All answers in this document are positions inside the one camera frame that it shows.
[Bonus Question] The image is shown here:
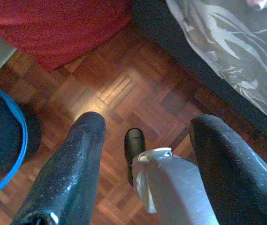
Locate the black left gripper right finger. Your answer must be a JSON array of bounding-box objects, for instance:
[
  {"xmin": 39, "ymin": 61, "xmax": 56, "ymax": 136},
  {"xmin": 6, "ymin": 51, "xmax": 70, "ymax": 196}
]
[{"xmin": 188, "ymin": 114, "xmax": 267, "ymax": 225}]

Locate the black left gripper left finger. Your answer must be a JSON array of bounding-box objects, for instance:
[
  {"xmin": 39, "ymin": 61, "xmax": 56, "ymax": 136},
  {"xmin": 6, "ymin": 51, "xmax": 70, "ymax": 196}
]
[{"xmin": 11, "ymin": 111, "xmax": 107, "ymax": 225}]

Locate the black bin with blue rim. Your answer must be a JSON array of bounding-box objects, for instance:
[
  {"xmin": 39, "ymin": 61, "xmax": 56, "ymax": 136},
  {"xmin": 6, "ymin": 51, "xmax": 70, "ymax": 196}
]
[{"xmin": 0, "ymin": 83, "xmax": 42, "ymax": 203}]

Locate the pink cartoon-print quilt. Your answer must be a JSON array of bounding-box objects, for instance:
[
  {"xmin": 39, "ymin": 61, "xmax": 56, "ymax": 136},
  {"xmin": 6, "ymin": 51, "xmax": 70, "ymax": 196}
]
[{"xmin": 244, "ymin": 0, "xmax": 267, "ymax": 11}]

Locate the silver left robot leg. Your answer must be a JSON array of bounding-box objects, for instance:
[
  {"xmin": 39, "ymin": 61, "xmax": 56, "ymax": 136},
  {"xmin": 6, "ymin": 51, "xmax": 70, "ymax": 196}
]
[{"xmin": 132, "ymin": 147, "xmax": 220, "ymax": 225}]

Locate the black left robot foot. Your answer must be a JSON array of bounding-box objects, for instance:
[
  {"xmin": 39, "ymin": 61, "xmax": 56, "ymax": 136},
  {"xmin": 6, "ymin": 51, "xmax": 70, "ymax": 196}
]
[{"xmin": 123, "ymin": 127, "xmax": 146, "ymax": 187}]

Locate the grey leaf-print bed sheet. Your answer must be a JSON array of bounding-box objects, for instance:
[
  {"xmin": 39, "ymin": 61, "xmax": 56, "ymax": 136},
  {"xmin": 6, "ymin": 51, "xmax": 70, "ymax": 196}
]
[{"xmin": 165, "ymin": 0, "xmax": 267, "ymax": 129}]

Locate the dark bed frame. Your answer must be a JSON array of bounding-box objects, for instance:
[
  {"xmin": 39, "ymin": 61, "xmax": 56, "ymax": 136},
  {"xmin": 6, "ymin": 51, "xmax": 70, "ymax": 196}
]
[{"xmin": 130, "ymin": 0, "xmax": 267, "ymax": 181}]

